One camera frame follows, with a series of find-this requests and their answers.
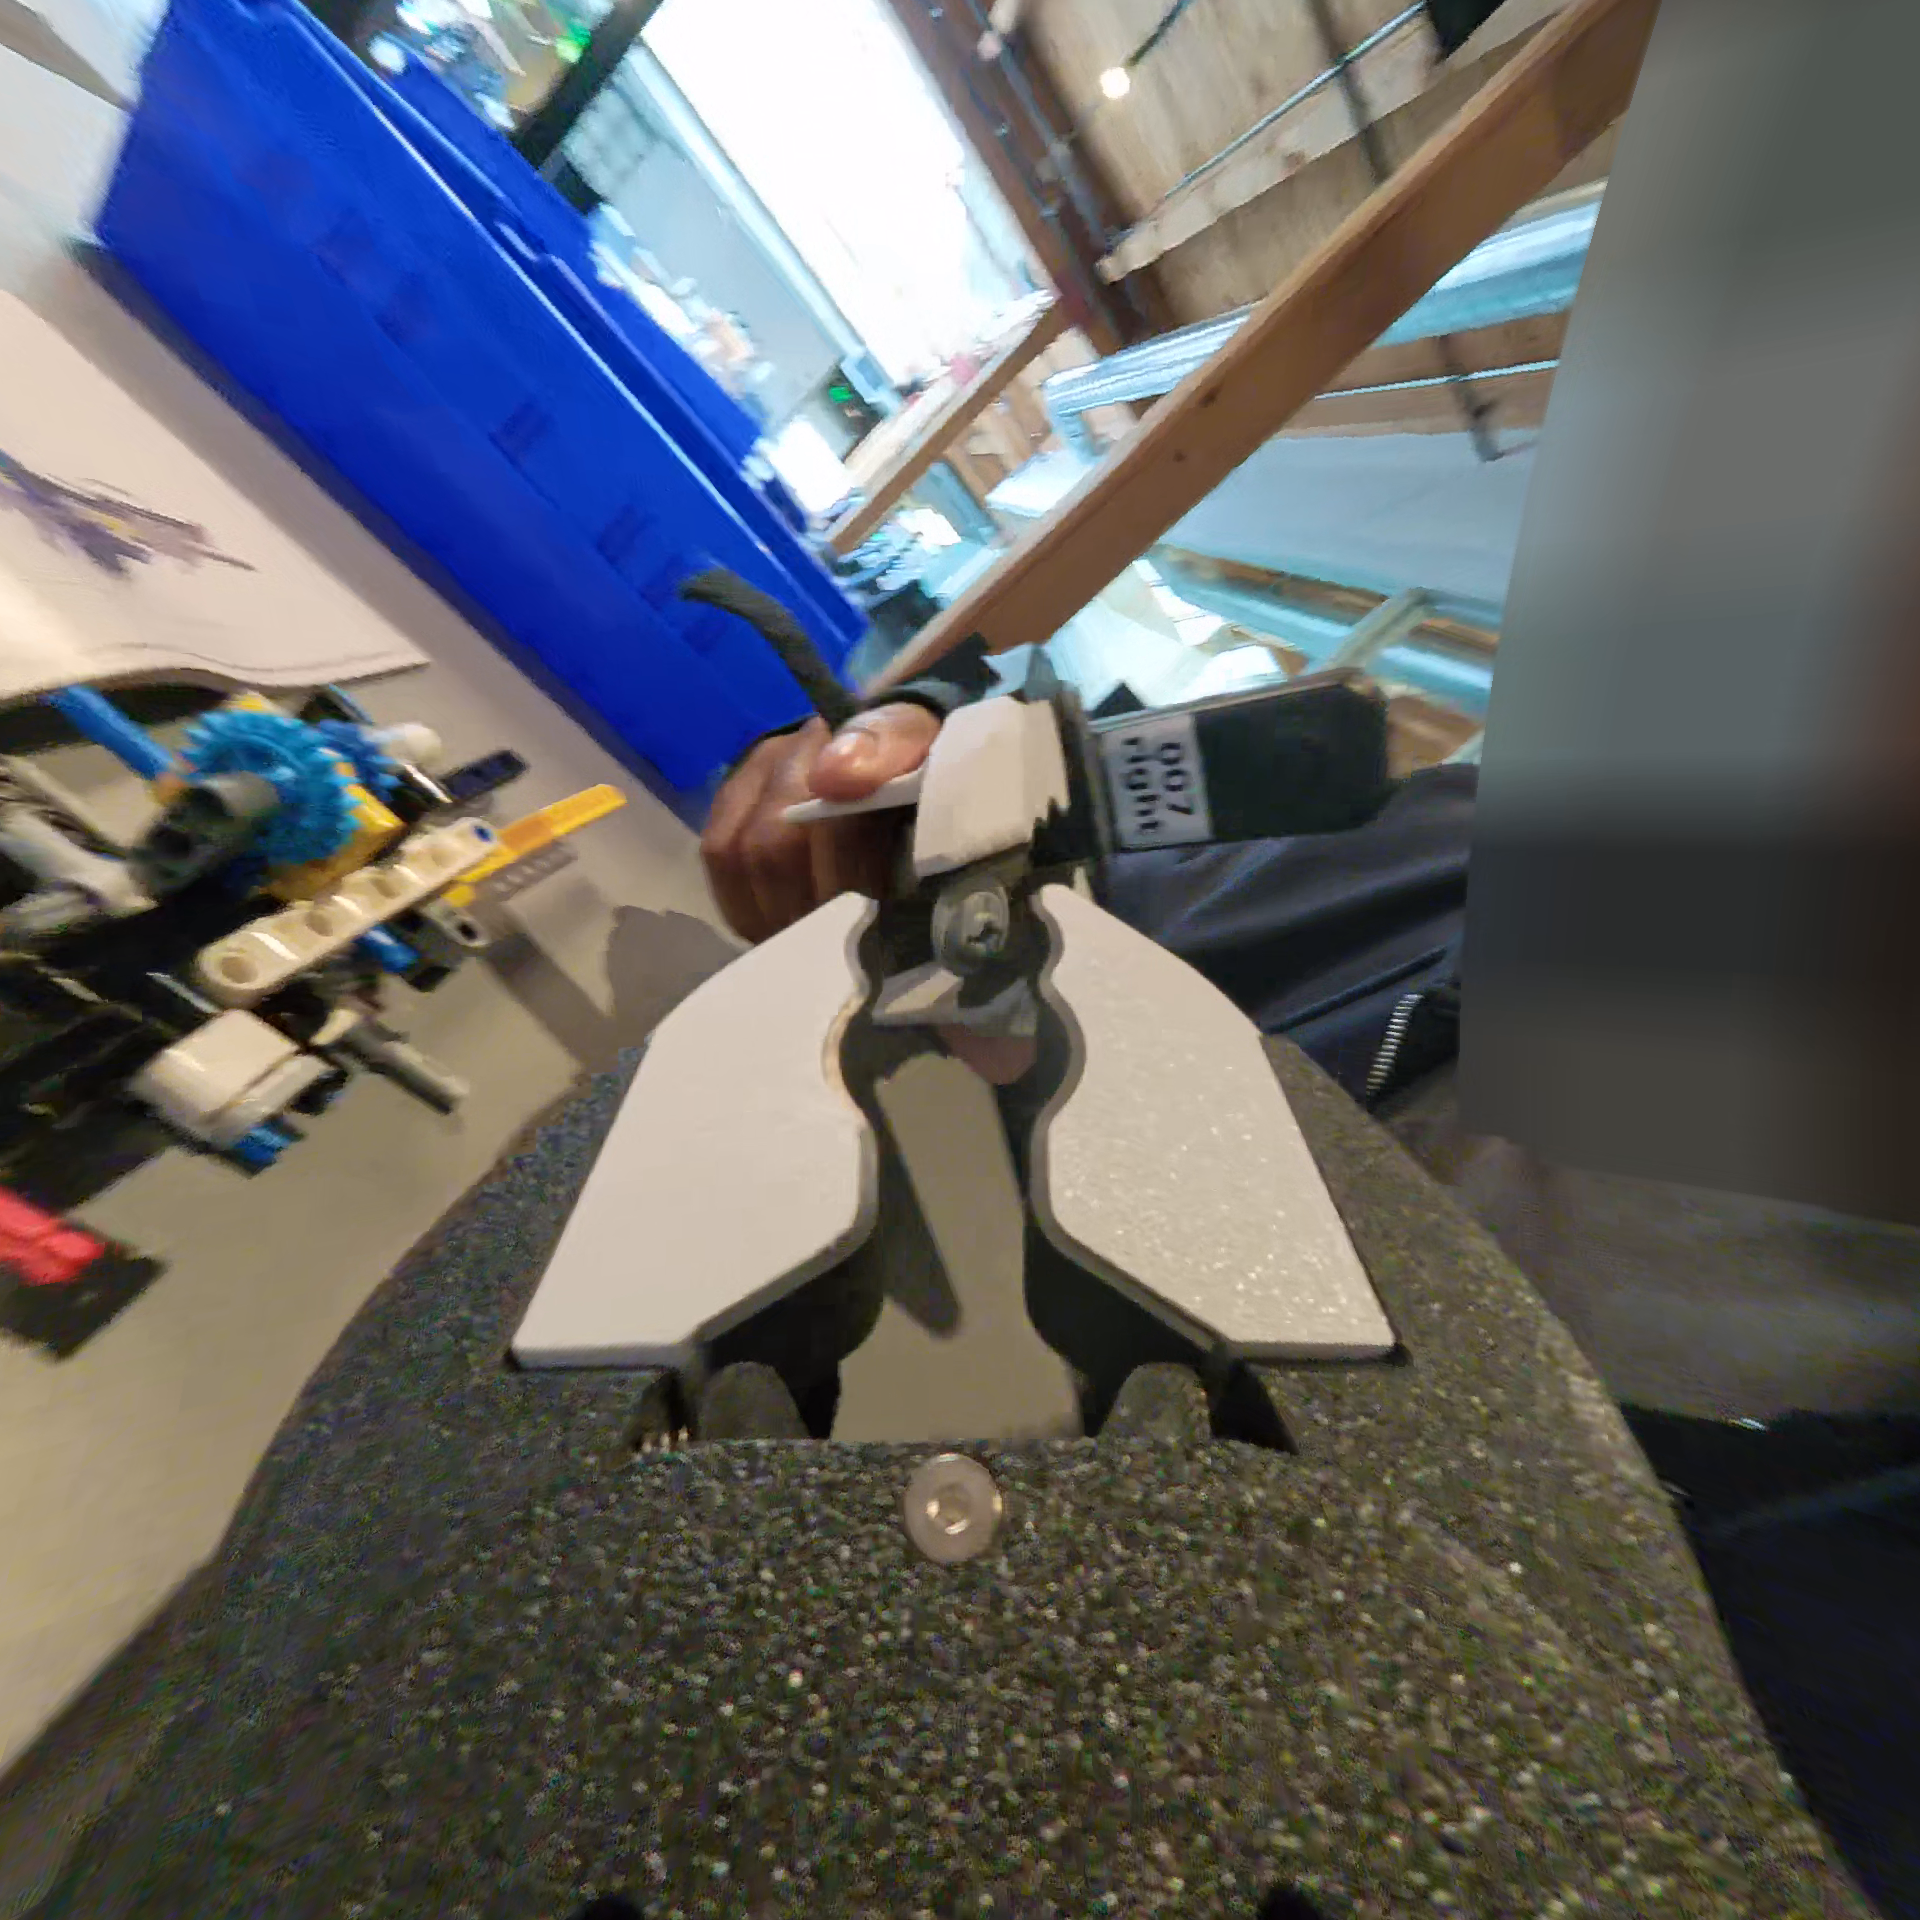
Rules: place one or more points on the person's dark blue jacket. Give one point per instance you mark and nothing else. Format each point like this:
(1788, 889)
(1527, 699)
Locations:
(1290, 931)

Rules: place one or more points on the person's grey trousers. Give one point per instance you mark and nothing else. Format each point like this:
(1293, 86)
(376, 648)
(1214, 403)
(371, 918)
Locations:
(1651, 1277)

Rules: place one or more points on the lego instruction booklet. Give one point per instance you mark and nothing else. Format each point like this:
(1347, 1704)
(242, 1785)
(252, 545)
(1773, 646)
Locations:
(150, 600)

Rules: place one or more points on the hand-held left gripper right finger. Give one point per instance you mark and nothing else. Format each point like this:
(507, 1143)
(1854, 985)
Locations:
(1184, 1172)

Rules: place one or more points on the grey lego disc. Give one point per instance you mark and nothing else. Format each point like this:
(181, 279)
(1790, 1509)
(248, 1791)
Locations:
(974, 927)

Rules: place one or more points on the blue plastic bin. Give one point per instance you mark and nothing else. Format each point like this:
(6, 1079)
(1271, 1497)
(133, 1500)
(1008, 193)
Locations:
(661, 347)
(376, 347)

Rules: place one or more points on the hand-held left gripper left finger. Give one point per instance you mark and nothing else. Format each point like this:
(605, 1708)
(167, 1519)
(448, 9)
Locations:
(720, 1172)

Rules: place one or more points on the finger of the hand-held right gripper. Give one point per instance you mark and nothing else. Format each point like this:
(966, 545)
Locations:
(916, 998)
(983, 781)

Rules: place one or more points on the partly built lego model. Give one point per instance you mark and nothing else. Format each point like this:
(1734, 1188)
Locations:
(271, 931)

